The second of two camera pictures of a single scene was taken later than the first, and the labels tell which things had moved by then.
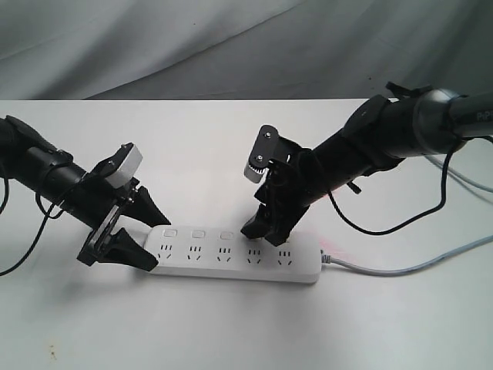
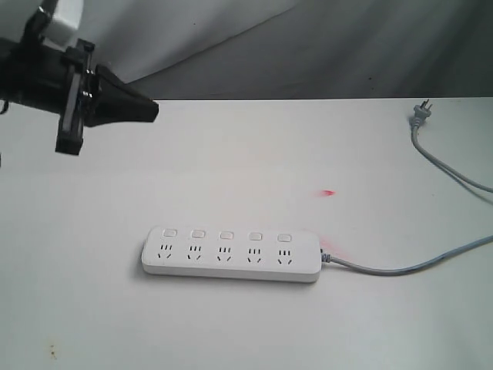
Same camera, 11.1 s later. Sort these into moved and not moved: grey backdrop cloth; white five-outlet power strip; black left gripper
Moved: black left gripper
Not moved: grey backdrop cloth; white five-outlet power strip
